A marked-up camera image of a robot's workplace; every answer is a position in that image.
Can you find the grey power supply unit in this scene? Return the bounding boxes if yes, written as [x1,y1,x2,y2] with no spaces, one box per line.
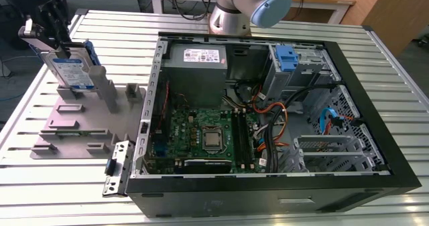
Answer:
[162,44,229,108]

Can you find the orange yellow wire harness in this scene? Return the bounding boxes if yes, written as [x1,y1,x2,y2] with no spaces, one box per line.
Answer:
[251,92,291,149]

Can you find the grey optical drive cage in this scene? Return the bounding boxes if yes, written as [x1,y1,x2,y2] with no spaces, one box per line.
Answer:
[263,44,341,106]

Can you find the CPU socket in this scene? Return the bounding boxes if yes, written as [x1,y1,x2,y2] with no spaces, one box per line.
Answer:
[199,125,226,154]

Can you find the black open PC case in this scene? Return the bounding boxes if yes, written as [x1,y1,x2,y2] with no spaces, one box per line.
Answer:
[126,31,422,218]

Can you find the thin red wire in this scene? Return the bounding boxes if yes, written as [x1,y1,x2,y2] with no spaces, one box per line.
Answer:
[155,81,171,134]

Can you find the black office chair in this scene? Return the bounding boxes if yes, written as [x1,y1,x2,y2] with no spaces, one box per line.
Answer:
[0,0,31,51]

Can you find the metal disk bay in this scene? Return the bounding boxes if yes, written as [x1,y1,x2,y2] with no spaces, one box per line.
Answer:
[293,134,385,173]

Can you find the disk power wire black connector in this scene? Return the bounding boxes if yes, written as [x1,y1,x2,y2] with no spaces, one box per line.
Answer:
[330,114,366,135]

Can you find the black graphics card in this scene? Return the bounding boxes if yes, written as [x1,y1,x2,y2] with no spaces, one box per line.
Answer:
[143,157,234,175]

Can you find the hard disk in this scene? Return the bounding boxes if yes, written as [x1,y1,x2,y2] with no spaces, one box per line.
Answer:
[28,38,102,92]

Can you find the black RAM slot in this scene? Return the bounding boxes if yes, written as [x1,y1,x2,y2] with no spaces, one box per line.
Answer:
[231,109,247,168]
[239,109,257,168]

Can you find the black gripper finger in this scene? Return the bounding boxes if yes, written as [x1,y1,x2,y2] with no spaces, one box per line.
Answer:
[41,4,74,59]

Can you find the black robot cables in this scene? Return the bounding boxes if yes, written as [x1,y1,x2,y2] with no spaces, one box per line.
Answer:
[168,0,217,21]

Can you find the blue drive cage latch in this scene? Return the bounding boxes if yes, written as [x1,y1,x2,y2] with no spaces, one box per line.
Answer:
[274,45,299,72]

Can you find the wooden cabinet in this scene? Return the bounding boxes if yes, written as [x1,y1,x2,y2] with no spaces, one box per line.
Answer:
[341,0,429,57]

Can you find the thick black cable bundle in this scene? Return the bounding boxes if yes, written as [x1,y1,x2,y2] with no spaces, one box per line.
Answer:
[267,81,342,173]

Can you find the metal expansion slot bracket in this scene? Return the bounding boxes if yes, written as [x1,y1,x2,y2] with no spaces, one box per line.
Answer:
[102,140,131,198]

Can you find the green RAM stick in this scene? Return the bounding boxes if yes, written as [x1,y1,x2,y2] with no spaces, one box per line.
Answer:
[58,131,104,137]

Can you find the green motherboard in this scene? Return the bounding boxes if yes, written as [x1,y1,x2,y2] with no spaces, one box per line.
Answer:
[147,107,269,174]

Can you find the grey parts rack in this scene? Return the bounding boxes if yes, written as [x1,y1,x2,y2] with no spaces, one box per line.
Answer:
[29,66,148,160]

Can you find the blue data wire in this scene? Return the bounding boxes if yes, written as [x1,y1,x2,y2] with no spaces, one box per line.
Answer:
[319,106,340,136]

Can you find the silver CPU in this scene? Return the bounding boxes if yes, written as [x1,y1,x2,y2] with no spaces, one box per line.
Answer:
[203,132,222,148]

